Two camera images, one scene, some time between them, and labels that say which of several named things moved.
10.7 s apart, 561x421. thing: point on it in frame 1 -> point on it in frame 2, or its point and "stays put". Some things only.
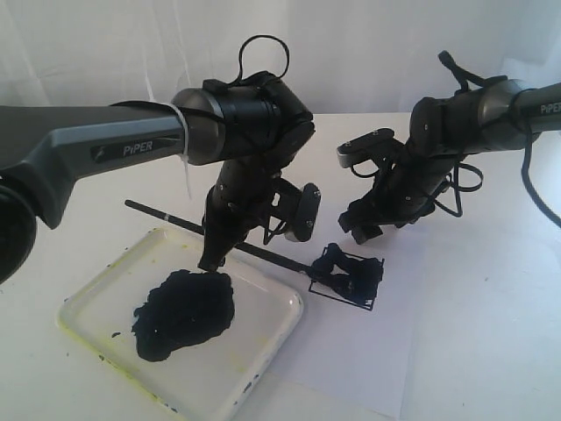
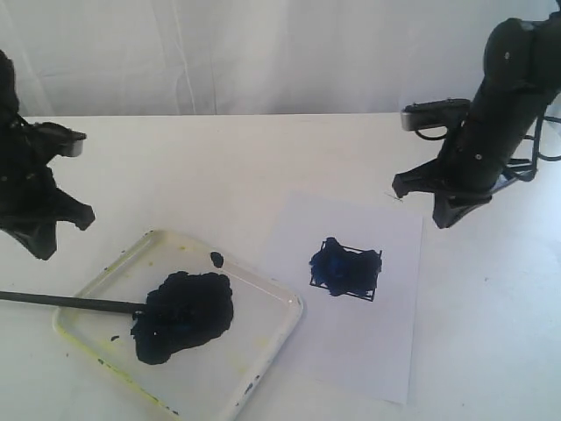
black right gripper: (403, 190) -> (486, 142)
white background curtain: (345, 56) stays put
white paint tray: (206, 381) stays put
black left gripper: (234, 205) -> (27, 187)
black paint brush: (240, 246) -> (126, 307)
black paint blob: (185, 309) stays put
